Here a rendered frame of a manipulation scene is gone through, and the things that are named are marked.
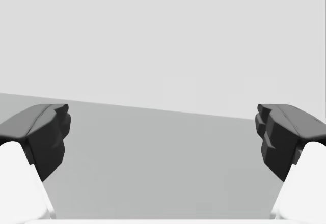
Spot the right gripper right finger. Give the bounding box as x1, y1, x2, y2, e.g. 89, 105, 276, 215
255, 103, 326, 220

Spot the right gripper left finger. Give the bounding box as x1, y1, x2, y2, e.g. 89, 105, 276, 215
0, 103, 72, 220

